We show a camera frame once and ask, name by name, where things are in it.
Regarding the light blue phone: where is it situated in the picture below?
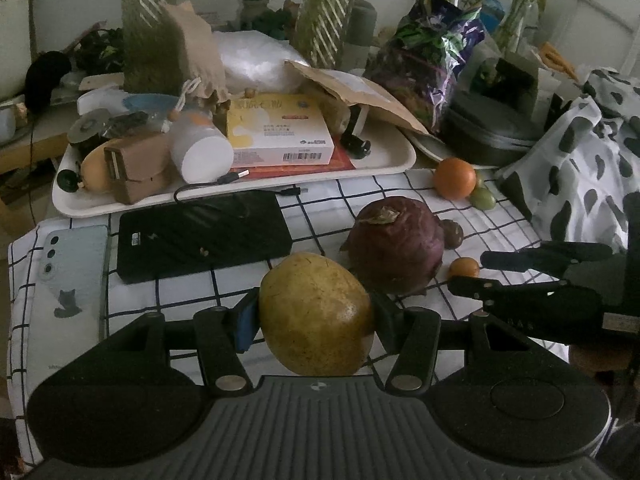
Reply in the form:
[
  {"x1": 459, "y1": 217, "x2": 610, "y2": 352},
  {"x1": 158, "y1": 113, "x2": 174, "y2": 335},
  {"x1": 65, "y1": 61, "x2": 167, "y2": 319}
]
[{"x1": 27, "y1": 225, "x2": 111, "y2": 348}]

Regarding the small orange tomato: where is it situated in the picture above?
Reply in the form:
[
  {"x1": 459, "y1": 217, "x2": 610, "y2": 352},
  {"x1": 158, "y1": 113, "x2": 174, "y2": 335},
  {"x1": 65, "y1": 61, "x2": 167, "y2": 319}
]
[{"x1": 448, "y1": 257, "x2": 481, "y2": 281}]

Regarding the white tray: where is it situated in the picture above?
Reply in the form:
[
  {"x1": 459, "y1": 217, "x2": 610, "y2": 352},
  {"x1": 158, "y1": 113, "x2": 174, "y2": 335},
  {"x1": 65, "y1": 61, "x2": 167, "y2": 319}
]
[{"x1": 51, "y1": 122, "x2": 417, "y2": 219}]

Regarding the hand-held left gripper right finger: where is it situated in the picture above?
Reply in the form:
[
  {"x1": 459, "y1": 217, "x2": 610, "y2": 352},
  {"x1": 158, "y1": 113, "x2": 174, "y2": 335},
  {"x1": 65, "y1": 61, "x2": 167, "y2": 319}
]
[{"x1": 367, "y1": 290, "x2": 538, "y2": 395}]

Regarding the round metal disc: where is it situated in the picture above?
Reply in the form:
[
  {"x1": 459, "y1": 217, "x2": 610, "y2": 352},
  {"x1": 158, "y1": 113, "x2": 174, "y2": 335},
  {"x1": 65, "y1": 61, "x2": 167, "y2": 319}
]
[{"x1": 67, "y1": 114, "x2": 109, "y2": 149}]

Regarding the black round object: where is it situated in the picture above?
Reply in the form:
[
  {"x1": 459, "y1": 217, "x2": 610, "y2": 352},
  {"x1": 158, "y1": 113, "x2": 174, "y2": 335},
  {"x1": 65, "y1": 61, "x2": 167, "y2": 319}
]
[{"x1": 25, "y1": 51, "x2": 73, "y2": 112}]

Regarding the striped green vase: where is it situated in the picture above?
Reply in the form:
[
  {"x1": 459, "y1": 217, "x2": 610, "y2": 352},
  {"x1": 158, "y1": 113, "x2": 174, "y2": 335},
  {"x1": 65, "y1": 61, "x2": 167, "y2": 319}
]
[
  {"x1": 291, "y1": 0, "x2": 369, "y2": 69},
  {"x1": 118, "y1": 0, "x2": 182, "y2": 96}
]

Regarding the tan oblong object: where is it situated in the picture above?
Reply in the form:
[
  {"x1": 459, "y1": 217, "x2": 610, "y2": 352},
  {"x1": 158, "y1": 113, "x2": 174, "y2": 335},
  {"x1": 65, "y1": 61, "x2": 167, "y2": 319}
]
[{"x1": 81, "y1": 142, "x2": 114, "y2": 194}]

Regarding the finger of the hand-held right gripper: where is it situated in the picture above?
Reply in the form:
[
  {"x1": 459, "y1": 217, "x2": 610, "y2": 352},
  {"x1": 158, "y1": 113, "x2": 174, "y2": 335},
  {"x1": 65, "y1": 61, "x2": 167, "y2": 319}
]
[
  {"x1": 480, "y1": 241, "x2": 617, "y2": 275},
  {"x1": 447, "y1": 276, "x2": 603, "y2": 333}
]

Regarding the black usb cable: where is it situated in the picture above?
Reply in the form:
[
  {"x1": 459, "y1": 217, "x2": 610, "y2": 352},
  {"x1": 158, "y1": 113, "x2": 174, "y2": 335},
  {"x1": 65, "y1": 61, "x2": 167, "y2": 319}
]
[{"x1": 174, "y1": 170, "x2": 307, "y2": 207}]

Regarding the white plastic bottle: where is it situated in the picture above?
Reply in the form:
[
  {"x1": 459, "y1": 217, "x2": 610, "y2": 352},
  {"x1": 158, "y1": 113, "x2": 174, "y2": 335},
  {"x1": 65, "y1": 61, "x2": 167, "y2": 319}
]
[{"x1": 169, "y1": 109, "x2": 235, "y2": 185}]

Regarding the burlap drawstring bag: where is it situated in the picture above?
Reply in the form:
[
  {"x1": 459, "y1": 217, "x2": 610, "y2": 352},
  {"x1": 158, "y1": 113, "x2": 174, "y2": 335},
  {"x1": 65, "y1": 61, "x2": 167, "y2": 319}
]
[{"x1": 159, "y1": 2, "x2": 232, "y2": 113}]

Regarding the purple cabbage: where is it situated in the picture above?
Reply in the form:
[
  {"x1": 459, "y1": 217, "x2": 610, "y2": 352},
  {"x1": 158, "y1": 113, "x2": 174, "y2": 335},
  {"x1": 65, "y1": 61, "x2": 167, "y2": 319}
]
[{"x1": 342, "y1": 197, "x2": 447, "y2": 295}]

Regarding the clear plastic bag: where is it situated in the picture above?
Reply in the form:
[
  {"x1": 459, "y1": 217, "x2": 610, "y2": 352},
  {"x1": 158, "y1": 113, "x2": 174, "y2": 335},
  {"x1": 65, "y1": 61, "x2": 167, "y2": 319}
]
[{"x1": 212, "y1": 30, "x2": 315, "y2": 97}]

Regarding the dark brown tomato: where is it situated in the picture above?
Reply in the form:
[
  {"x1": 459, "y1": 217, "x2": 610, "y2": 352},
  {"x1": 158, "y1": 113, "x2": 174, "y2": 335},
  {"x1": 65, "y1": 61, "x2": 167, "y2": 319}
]
[{"x1": 440, "y1": 219, "x2": 464, "y2": 250}]

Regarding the brown leather pouch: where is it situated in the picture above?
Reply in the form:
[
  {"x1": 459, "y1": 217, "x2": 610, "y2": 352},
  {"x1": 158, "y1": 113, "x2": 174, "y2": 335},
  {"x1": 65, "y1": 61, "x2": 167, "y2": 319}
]
[{"x1": 103, "y1": 132, "x2": 174, "y2": 206}]

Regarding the large orange tomato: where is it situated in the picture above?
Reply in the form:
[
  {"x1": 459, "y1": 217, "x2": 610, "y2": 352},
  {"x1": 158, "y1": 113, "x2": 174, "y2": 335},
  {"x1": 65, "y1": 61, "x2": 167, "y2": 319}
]
[{"x1": 433, "y1": 157, "x2": 477, "y2": 198}]

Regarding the brown paper envelope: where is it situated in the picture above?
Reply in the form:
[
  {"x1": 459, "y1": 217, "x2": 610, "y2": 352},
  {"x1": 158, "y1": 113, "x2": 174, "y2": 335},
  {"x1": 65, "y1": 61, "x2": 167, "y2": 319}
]
[{"x1": 284, "y1": 59, "x2": 431, "y2": 137}]

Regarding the green plush toy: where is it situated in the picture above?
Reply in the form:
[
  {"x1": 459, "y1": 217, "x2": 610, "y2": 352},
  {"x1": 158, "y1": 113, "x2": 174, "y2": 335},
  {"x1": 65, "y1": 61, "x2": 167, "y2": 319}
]
[{"x1": 239, "y1": 0, "x2": 292, "y2": 40}]

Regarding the black zip case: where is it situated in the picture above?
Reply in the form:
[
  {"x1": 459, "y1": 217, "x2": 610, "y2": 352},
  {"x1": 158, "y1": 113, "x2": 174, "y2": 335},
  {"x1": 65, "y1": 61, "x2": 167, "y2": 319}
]
[{"x1": 442, "y1": 89, "x2": 552, "y2": 166}]

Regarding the yellow white medicine box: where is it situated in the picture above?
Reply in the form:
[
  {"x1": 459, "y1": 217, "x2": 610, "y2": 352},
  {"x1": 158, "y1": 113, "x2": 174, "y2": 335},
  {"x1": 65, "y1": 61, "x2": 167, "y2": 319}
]
[{"x1": 225, "y1": 93, "x2": 335, "y2": 167}]

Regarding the purple foil bag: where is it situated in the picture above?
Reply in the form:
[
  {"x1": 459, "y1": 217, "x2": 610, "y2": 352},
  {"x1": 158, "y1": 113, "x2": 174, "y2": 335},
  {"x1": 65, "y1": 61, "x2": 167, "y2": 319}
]
[{"x1": 366, "y1": 0, "x2": 487, "y2": 134}]

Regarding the black power bank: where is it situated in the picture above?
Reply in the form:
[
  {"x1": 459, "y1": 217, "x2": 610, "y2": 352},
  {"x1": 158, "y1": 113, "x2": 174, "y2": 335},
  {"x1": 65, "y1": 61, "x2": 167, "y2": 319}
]
[{"x1": 117, "y1": 192, "x2": 294, "y2": 285}]

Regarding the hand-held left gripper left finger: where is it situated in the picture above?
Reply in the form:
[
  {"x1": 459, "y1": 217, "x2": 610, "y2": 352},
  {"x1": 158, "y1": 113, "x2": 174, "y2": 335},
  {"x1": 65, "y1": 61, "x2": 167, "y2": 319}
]
[{"x1": 102, "y1": 290, "x2": 262, "y2": 395}]

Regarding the checkered tablecloth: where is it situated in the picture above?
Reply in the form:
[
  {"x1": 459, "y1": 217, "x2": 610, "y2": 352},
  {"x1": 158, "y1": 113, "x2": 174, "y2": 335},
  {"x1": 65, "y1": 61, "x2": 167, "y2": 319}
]
[{"x1": 7, "y1": 167, "x2": 573, "y2": 467}]

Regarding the black spotted white cloth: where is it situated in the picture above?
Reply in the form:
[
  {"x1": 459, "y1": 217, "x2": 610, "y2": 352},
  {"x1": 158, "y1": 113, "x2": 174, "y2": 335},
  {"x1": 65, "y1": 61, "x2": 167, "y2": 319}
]
[{"x1": 494, "y1": 66, "x2": 640, "y2": 257}]

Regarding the white plate under case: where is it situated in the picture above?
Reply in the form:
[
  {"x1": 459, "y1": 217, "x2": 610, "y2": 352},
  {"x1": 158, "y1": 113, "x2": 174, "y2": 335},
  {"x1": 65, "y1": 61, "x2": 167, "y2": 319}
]
[{"x1": 399, "y1": 126, "x2": 497, "y2": 170}]

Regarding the black clip tool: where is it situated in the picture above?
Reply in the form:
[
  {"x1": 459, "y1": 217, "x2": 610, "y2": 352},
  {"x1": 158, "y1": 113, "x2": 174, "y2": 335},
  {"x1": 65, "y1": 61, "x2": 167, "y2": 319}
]
[{"x1": 341, "y1": 104, "x2": 374, "y2": 159}]

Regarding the grey cylinder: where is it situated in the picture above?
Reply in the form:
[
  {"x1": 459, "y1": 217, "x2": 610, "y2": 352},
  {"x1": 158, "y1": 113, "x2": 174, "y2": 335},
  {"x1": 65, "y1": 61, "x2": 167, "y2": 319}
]
[{"x1": 344, "y1": 0, "x2": 377, "y2": 70}]

